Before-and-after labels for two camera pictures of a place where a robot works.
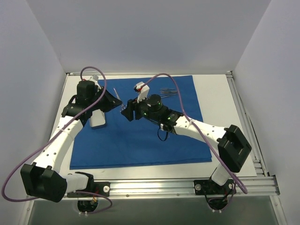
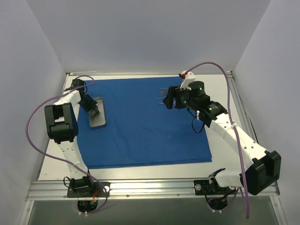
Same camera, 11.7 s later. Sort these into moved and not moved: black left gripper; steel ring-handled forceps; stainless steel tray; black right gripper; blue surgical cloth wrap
Moved: black right gripper; steel ring-handled forceps; black left gripper
Not moved: blue surgical cloth wrap; stainless steel tray
